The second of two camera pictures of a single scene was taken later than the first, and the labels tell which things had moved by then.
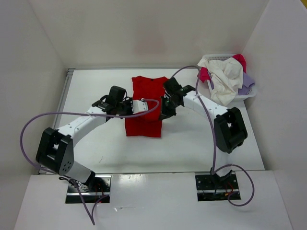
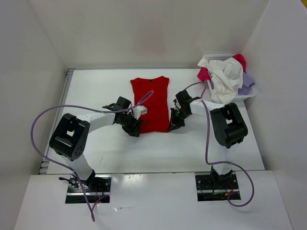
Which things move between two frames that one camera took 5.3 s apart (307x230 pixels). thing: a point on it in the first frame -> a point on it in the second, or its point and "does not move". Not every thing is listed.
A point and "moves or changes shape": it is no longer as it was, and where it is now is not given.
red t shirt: (150, 89) moves or changes shape
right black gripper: (166, 113) -> (174, 123)
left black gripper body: (124, 108) -> (128, 121)
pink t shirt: (204, 76) does not move
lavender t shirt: (248, 83) does not move
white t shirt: (227, 78) does not move
